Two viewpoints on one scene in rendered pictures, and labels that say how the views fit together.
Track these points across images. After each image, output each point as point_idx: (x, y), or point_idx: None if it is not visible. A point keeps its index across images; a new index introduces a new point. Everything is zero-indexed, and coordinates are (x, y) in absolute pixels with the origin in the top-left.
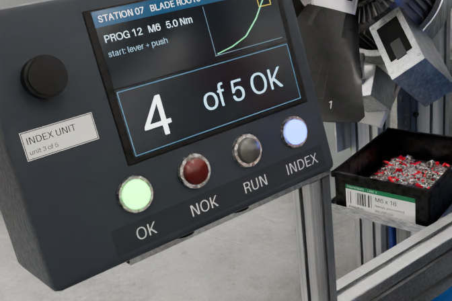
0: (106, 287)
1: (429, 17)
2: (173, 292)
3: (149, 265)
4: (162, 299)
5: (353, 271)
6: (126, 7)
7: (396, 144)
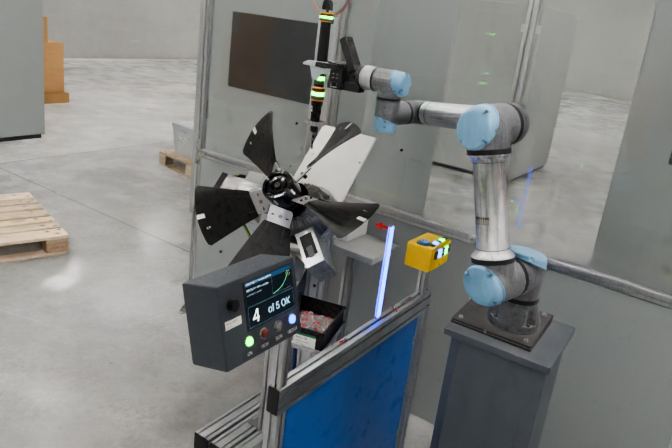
0: (44, 391)
1: (326, 231)
2: (107, 395)
3: (81, 373)
4: (98, 401)
5: (291, 371)
6: (252, 280)
7: (304, 303)
